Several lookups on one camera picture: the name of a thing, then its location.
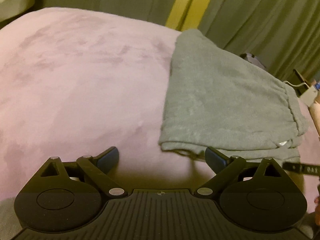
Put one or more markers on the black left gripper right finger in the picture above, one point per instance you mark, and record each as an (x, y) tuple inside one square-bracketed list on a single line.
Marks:
[(226, 169)]

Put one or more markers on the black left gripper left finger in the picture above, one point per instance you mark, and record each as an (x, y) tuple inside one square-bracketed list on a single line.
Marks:
[(96, 169)]

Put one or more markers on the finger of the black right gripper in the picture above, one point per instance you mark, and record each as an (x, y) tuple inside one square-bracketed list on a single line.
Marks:
[(299, 168)]

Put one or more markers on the grey sweatpants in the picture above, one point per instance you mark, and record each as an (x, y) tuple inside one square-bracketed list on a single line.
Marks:
[(217, 99)]

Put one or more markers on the white box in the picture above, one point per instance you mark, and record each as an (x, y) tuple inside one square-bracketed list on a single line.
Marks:
[(309, 96)]

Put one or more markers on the plastic water bottle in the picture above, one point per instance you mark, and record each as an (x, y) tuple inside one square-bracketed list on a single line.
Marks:
[(317, 85)]

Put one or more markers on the pink bed blanket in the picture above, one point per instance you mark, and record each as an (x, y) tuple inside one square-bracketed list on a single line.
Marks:
[(75, 82)]

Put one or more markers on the dark bedside table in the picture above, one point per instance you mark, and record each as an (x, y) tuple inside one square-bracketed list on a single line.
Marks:
[(302, 85)]

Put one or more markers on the grey green curtain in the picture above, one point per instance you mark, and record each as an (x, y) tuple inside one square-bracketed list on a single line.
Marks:
[(283, 34)]

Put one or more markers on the yellow curtain stripe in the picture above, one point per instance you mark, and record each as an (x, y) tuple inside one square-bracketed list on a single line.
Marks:
[(186, 14)]

